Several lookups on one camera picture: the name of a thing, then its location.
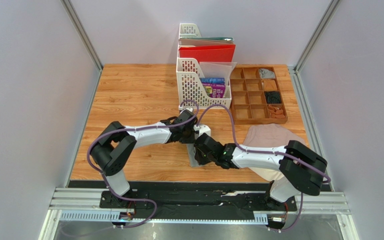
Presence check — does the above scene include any grey underwear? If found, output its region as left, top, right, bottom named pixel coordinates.
left=186, top=143, right=209, bottom=168

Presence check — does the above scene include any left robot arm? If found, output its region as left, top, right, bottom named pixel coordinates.
left=87, top=109, right=197, bottom=196

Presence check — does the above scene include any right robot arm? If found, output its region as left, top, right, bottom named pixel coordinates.
left=194, top=123, right=328, bottom=203

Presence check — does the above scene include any pink underwear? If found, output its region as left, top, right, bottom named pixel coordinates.
left=243, top=123, right=306, bottom=182

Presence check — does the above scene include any white file organizer rack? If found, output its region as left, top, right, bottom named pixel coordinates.
left=175, top=23, right=237, bottom=111

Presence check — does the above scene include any purple book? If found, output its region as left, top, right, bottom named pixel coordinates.
left=202, top=83, right=226, bottom=99

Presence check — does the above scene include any blue book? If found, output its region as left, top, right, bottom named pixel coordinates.
left=200, top=77, right=225, bottom=85

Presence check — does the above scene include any translucent plastic folder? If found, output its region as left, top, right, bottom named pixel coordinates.
left=199, top=62, right=237, bottom=85

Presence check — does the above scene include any wooden compartment tray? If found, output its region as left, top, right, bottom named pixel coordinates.
left=230, top=65, right=288, bottom=125

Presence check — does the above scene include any orange rolled cloth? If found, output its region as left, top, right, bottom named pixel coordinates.
left=267, top=104, right=286, bottom=119

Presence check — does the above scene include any black rolled cloth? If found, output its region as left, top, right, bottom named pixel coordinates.
left=264, top=91, right=282, bottom=104

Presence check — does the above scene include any red folder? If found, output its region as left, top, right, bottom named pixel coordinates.
left=178, top=44, right=236, bottom=63

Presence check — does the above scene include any brown rolled cloth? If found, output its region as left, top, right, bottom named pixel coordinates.
left=262, top=79, right=278, bottom=92

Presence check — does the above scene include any grey rolled cloth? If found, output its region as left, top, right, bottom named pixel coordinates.
left=258, top=68, right=276, bottom=79

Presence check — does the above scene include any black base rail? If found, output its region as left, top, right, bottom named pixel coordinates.
left=67, top=180, right=333, bottom=227

